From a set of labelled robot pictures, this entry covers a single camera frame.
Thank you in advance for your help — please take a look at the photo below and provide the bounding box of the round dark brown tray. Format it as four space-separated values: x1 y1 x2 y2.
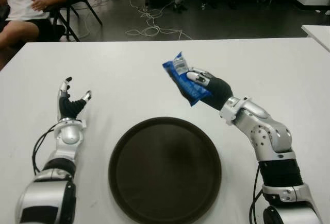
108 116 223 224

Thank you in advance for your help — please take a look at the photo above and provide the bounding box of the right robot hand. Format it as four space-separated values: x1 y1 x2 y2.
186 66 234 111

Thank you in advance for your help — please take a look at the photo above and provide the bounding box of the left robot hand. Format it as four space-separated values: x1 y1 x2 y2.
56 76 92 120

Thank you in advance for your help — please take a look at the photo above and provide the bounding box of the blue Oreo cookie packet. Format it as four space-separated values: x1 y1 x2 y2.
161 51 212 108

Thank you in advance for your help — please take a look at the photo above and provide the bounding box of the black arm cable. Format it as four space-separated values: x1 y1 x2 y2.
31 125 59 176
249 167 263 224

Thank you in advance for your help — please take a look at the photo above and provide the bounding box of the tangled white floor cable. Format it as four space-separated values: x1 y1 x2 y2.
125 0 193 41

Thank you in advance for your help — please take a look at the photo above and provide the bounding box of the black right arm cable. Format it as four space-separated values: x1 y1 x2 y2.
249 167 263 224

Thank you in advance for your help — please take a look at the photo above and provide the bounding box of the white side table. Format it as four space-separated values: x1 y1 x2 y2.
301 24 330 52

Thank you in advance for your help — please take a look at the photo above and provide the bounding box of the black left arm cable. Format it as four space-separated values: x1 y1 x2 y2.
31 125 59 176

